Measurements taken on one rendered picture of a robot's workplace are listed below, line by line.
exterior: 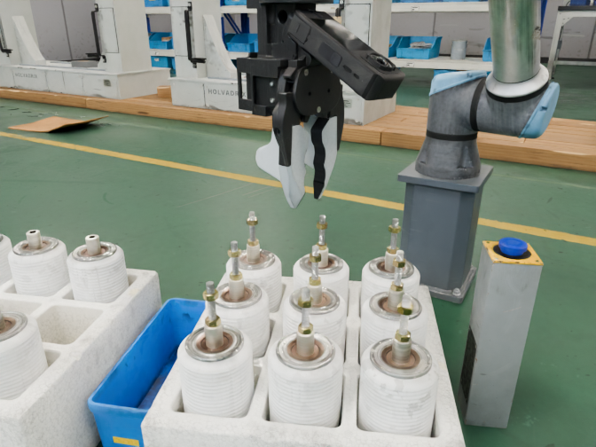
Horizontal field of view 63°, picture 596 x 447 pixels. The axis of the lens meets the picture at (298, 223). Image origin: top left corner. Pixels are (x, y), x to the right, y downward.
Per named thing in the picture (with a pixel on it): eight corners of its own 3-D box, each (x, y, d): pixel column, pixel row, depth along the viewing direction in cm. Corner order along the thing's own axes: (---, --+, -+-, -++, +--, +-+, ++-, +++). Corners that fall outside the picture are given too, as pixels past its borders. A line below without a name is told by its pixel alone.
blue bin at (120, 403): (175, 345, 102) (168, 296, 98) (224, 351, 100) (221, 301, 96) (96, 464, 75) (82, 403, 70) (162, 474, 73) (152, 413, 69)
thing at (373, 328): (411, 433, 72) (424, 332, 65) (349, 416, 75) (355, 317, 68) (420, 390, 80) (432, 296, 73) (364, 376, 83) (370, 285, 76)
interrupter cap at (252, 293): (220, 282, 77) (220, 278, 77) (266, 286, 76) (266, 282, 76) (205, 308, 70) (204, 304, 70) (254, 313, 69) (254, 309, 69)
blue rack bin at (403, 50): (407, 55, 551) (409, 35, 543) (441, 57, 535) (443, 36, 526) (394, 58, 511) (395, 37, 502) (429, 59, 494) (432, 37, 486)
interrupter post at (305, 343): (318, 351, 61) (318, 329, 60) (307, 361, 60) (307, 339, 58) (303, 344, 63) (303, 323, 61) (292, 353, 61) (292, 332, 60)
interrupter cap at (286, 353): (347, 348, 62) (347, 344, 61) (311, 381, 56) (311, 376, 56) (300, 327, 66) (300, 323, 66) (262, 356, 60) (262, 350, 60)
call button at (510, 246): (494, 247, 75) (496, 235, 74) (521, 249, 74) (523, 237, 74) (500, 259, 71) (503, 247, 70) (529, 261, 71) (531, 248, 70)
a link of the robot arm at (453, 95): (439, 122, 121) (445, 66, 116) (493, 129, 113) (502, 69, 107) (416, 129, 113) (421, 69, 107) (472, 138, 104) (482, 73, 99)
